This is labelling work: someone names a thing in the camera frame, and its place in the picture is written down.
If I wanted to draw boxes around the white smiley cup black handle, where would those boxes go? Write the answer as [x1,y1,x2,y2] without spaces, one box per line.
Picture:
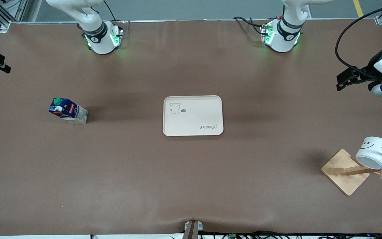
[355,136,382,170]

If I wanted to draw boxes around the blue milk carton green cap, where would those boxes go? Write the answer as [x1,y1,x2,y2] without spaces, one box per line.
[48,98,89,125]

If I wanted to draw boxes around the wooden cup rack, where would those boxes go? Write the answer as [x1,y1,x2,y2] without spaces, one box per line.
[321,149,382,196]

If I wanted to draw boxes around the brown table cover sheet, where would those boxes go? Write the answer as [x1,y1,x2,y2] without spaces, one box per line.
[0,19,382,236]

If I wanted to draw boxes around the beige plastic tray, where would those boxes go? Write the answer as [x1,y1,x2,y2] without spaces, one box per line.
[162,95,224,137]

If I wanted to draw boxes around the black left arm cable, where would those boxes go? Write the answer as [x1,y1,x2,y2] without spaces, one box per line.
[335,0,382,80]

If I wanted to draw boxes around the aluminium frame with diagonal brace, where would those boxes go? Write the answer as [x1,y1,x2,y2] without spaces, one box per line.
[0,0,34,33]

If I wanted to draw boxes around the black right base cable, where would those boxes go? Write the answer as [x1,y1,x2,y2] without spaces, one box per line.
[103,0,130,24]

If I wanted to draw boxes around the black base cable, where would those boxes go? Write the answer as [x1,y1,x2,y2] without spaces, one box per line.
[103,0,130,24]
[233,16,266,36]

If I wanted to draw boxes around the black left base cable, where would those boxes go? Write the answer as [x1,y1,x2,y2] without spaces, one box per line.
[233,16,266,36]

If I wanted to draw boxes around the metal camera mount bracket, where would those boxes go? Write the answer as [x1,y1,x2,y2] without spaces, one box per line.
[184,220,204,239]

